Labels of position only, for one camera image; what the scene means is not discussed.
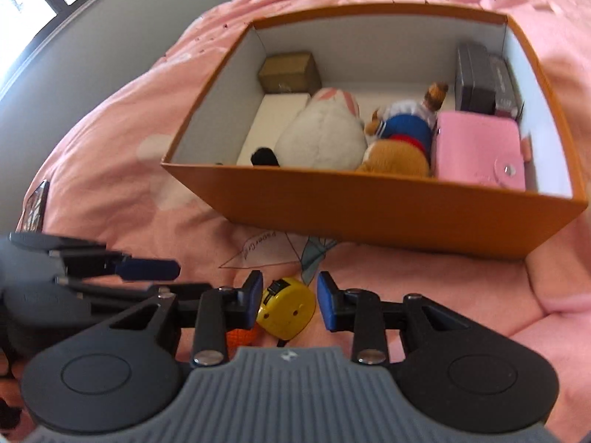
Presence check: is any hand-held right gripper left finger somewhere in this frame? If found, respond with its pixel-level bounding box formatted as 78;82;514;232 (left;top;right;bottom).
108;270;265;367

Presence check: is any orange round toy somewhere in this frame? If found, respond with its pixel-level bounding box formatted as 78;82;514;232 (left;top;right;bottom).
225;327;257;350

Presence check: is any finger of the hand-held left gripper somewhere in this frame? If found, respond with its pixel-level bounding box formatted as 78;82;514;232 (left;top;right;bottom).
55;279;213;310
9;233;182;282

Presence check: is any gold gift box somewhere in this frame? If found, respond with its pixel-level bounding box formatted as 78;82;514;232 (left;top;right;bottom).
257;52;322;94

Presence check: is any pink printed blanket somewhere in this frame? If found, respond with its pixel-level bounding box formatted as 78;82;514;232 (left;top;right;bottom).
14;0;591;443

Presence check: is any pink snap wallet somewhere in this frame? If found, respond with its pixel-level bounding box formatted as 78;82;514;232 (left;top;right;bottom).
434;111;532;192

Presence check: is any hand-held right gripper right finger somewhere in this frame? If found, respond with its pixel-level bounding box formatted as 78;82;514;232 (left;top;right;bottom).
317;271;476;366

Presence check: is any dark grey box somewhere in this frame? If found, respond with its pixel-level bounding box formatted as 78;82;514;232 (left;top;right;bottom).
455;41;498;115

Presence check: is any grey pink packet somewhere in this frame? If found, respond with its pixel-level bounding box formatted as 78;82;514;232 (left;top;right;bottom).
487;54;525;119

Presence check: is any white box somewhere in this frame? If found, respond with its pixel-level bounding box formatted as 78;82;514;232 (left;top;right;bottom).
236;92;312;167

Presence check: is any white plush toy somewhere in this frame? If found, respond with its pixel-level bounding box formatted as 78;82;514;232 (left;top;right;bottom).
250;87;370;170

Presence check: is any person's left hand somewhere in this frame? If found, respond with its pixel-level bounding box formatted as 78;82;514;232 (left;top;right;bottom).
0;348;31;432

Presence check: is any orange cardboard box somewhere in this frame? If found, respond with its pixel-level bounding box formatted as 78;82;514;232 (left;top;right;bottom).
160;2;589;260

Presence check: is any yellow tape measure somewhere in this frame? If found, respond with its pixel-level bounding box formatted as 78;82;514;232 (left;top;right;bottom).
255;277;317;339

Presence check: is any dark flat device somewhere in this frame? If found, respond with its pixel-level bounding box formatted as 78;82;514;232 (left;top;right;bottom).
16;180;51;234

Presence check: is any sailor plush toy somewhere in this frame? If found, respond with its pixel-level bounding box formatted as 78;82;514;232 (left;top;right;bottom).
355;82;450;178

